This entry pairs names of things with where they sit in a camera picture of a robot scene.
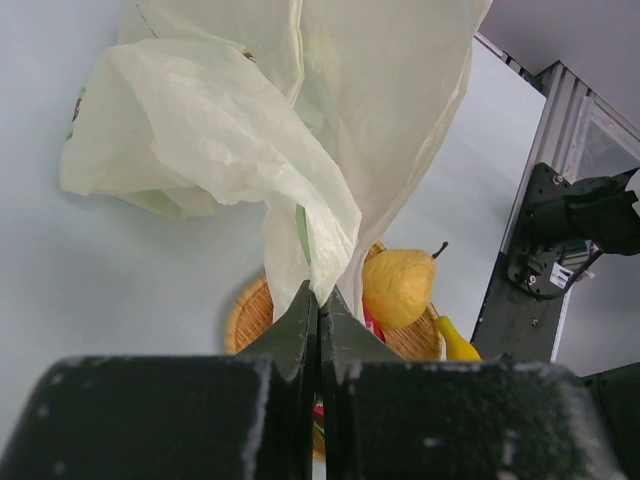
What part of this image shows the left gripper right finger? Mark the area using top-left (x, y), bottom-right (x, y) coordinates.
top-left (318, 291), bottom-right (624, 479)

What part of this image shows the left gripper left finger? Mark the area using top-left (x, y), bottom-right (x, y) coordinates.
top-left (1, 284), bottom-right (319, 479)

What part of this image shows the red dragon fruit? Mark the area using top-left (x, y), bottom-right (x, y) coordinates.
top-left (313, 305), bottom-right (386, 434)

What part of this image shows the orange woven tray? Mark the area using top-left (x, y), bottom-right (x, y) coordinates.
top-left (223, 240), bottom-right (445, 464)

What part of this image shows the yellow banana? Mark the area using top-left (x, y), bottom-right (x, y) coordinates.
top-left (435, 316), bottom-right (481, 362)

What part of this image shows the yellow pear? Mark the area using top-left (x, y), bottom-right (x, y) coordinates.
top-left (362, 241), bottom-right (449, 331)

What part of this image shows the translucent plastic bag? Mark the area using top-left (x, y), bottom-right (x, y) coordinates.
top-left (59, 1), bottom-right (490, 314)

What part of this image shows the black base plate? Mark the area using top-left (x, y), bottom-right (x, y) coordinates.
top-left (469, 161), bottom-right (640, 480)

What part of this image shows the aluminium frame rail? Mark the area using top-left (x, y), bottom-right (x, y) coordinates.
top-left (476, 34), bottom-right (639, 253)

